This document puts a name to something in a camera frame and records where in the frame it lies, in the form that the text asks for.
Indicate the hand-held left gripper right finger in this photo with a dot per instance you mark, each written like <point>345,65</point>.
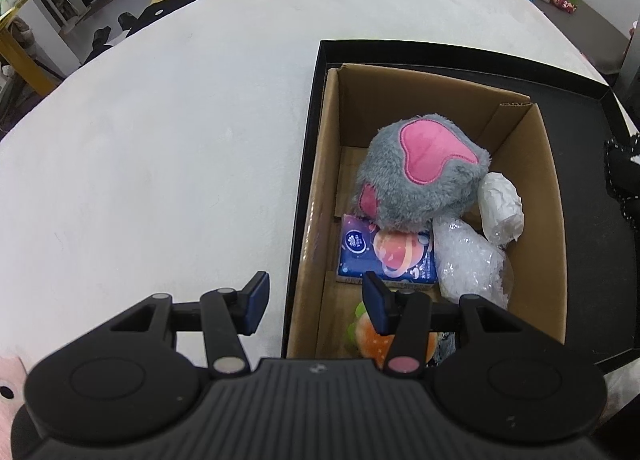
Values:
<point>375,302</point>

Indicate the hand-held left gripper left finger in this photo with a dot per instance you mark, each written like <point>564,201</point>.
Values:
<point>257,297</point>

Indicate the burger plush toy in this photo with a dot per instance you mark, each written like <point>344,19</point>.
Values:
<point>370,342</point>

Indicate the purple tissue packet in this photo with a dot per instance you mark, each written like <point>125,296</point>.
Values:
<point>360,250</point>

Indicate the clear bubble wrap bag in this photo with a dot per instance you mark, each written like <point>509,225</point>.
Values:
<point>465,260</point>

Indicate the grey and pink plush toy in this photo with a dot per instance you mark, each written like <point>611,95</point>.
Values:
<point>400,190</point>

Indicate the white paper wad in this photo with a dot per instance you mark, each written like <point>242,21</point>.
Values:
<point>500,210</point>

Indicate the brown cardboard box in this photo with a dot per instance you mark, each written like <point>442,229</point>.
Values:
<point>425,90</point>

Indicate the black shallow tray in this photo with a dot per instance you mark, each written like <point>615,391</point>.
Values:
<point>450,53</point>

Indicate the black knitted toy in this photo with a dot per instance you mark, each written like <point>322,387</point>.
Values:
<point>620,175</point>

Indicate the black floor mat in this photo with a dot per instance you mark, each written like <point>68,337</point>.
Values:
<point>160,13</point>

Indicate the black shoe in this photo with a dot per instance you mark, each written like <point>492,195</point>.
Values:
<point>127,20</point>
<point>101,38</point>

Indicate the yellow wooden table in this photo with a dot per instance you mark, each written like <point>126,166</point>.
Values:
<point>20,53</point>

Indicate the grey desk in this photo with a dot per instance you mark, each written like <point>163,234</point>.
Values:
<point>590,30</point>

